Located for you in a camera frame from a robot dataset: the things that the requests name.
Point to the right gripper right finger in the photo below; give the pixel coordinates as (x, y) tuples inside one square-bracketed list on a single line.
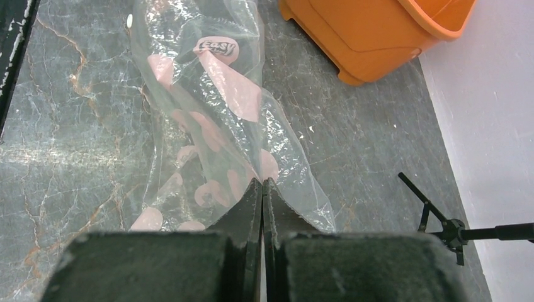
[(280, 220)]

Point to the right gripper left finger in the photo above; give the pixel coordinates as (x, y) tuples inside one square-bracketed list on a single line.
[(243, 226)]

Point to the clear pink-dotted zip bag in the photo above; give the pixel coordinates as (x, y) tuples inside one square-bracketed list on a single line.
[(215, 127)]

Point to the orange plastic basket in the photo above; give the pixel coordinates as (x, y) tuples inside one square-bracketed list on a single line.
[(367, 39)]

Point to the microphone on black tripod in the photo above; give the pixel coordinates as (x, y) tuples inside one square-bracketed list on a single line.
[(455, 235)]

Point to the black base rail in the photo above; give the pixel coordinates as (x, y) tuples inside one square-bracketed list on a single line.
[(17, 19)]

